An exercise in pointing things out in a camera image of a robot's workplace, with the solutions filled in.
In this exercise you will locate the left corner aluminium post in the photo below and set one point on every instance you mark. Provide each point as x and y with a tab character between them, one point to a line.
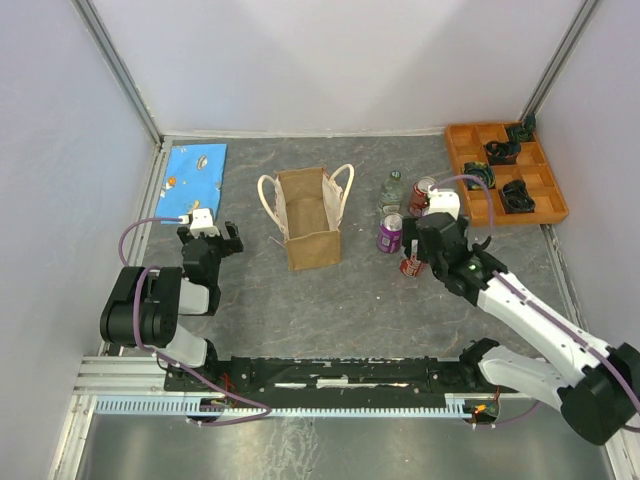
98	31

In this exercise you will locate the blue patterned cloth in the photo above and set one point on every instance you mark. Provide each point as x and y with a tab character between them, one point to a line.
193	179

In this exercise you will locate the aluminium frame rail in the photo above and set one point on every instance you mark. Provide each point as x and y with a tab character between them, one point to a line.
128	376

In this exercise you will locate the red soda can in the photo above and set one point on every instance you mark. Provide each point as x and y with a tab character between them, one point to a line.
411	266

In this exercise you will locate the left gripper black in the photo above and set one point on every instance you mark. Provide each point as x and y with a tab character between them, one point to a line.
232	245

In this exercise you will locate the silver soda can front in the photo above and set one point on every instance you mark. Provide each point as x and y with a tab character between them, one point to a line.
419	199

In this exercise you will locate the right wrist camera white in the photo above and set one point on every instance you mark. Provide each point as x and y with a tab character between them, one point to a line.
442	201

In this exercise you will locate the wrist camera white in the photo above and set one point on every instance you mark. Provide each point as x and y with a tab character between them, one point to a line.
200	222
442	201

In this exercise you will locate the rolled black sock upper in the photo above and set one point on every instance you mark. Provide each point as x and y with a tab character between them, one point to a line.
502	153

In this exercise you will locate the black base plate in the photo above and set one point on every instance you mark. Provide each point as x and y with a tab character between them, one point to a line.
328	385

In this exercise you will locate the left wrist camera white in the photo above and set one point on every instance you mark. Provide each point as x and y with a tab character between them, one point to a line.
200	222

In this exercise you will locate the corner aluminium post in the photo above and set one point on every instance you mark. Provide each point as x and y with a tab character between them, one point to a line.
98	31
578	25

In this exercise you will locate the rolled black sock lower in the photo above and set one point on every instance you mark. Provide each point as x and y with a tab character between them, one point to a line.
516	199

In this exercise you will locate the orange compartment tray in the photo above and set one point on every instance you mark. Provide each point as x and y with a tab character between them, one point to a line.
465	144

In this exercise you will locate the purple soda can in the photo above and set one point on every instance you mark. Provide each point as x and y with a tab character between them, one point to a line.
389	238

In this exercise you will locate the rolled green blue sock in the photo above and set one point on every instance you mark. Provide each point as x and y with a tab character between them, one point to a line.
482	171

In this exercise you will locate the brown paper bag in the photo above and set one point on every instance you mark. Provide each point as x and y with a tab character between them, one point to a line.
307	205

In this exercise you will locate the rolled sock corner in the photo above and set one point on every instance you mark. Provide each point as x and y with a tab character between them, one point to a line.
523	131

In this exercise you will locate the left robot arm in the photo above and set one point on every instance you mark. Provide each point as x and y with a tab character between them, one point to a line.
144	312

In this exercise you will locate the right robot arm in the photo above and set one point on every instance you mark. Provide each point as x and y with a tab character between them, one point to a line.
593	385

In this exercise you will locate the right corner aluminium post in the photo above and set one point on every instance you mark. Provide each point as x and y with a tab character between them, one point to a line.
578	25

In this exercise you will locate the rolled black sock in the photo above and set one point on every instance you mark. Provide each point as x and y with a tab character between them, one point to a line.
516	199
502	153

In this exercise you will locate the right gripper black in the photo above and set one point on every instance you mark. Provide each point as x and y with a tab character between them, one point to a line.
463	229

